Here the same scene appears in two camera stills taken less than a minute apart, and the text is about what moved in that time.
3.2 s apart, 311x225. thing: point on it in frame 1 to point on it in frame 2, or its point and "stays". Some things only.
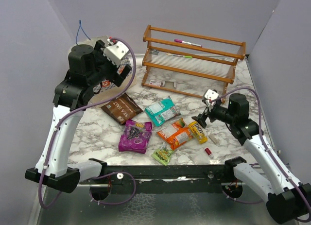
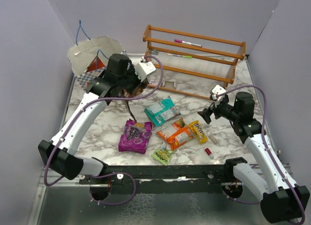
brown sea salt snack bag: x=123 y=109 to x=136 y=92
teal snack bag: x=162 y=111 stays
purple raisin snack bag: x=136 y=136 stays
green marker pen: x=186 y=56 stays
